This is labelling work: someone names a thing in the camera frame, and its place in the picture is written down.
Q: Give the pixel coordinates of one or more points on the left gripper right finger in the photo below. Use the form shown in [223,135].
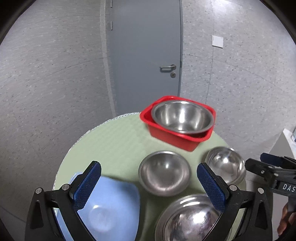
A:
[255,223]

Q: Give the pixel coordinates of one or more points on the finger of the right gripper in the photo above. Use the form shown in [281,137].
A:
[271,159]
[265,171]

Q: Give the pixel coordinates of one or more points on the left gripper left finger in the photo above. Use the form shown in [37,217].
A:
[41,221]

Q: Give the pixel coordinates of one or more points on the small steel bowl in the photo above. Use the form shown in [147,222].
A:
[226,163]

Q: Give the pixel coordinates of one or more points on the large steel bowl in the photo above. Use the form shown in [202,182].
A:
[188,218]

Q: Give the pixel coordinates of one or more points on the blue plastic plate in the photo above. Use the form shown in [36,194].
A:
[112,210]

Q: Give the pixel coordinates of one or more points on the medium steel bowl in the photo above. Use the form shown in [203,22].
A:
[164,173]

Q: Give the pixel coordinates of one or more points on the person's right hand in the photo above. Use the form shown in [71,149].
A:
[285,220]

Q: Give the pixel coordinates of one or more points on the grey cabinet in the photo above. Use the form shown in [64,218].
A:
[284,146]

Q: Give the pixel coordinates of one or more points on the red plastic basin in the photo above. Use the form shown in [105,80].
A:
[180,140]

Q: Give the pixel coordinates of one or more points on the steel bowl in basin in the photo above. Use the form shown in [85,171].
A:
[181,116]

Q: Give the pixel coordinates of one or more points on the green checkered tablecloth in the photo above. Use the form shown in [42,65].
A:
[120,144]

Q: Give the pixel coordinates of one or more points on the grey door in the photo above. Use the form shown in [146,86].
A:
[144,35]

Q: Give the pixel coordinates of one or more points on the white wall switch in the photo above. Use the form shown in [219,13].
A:
[217,41]

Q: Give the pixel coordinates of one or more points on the metal door handle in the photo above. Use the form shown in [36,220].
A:
[167,68]

